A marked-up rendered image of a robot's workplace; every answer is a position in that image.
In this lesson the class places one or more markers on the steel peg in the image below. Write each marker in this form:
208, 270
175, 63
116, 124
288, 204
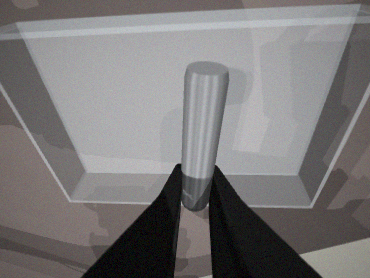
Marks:
205, 91

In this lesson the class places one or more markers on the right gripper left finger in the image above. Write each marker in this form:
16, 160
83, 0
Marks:
147, 249

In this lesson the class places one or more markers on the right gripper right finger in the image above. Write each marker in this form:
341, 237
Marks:
242, 244

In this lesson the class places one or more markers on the grey shallow tray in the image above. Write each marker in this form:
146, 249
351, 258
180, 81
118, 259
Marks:
105, 112

